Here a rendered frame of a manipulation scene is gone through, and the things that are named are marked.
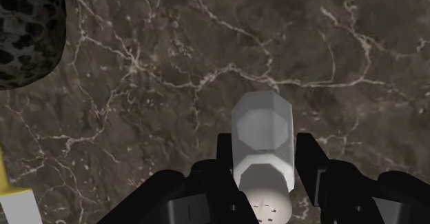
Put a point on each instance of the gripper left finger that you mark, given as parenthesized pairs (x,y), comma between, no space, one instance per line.
(205,189)

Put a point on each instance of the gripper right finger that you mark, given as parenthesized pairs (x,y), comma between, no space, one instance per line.
(349,189)

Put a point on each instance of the white salt shaker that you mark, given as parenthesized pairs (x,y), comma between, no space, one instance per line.
(263,156)

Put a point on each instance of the yellow and white tool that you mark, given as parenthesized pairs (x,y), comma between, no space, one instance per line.
(15,203)

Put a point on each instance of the leopard patterned robot stand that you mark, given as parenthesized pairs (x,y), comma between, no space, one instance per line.
(28,31)

